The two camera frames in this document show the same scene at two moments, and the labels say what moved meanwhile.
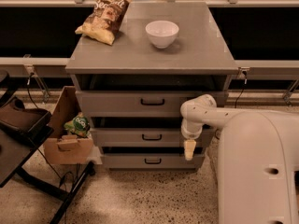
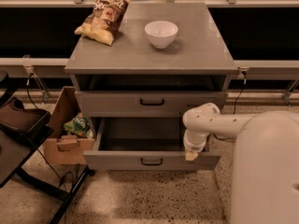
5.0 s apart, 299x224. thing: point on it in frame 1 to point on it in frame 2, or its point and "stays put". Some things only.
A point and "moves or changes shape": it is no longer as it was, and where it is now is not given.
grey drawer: x=146 y=137 moves or changes shape
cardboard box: x=62 y=148 stays put
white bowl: x=162 y=34 stays put
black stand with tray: x=24 y=125 stays put
